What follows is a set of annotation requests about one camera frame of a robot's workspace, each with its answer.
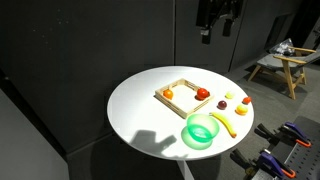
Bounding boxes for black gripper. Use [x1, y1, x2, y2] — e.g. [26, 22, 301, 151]
[196, 0, 243, 44]

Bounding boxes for yellow toy banana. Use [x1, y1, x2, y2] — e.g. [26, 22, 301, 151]
[210, 112, 237, 138]

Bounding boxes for green plastic bowl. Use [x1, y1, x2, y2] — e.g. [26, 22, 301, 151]
[187, 114, 220, 143]

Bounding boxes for wooden crate tray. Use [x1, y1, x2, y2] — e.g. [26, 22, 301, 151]
[154, 78, 214, 119]

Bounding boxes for red toy tomato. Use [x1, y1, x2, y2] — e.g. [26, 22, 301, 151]
[196, 88, 210, 100]

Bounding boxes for yellow-green toy lemon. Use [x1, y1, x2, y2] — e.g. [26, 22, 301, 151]
[225, 91, 235, 99]

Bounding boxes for dark purple toy plum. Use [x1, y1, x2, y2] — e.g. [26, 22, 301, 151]
[217, 100, 227, 110]

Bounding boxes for small red-orange toy fruit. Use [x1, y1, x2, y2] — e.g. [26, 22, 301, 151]
[242, 96, 251, 104]

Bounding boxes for orange toy fruit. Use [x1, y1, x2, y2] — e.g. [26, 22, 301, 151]
[163, 89, 173, 99]

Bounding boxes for yellow-orange toy peach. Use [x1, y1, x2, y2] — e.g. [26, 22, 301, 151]
[235, 104, 248, 115]

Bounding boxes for wooden armchair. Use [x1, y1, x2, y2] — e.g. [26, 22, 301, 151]
[248, 38, 320, 100]

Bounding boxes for round white table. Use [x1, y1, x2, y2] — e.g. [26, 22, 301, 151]
[107, 66, 254, 180]

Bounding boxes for purple orange clamp upper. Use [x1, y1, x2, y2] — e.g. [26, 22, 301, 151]
[254, 122, 312, 148]

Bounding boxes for purple orange clamp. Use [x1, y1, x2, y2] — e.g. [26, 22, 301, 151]
[230, 149, 296, 179]
[254, 122, 312, 148]

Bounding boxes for purple orange clamp lower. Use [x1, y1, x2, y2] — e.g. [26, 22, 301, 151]
[230, 149, 296, 179]

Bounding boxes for black perforated board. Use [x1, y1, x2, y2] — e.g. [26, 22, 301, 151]
[251, 115, 320, 180]

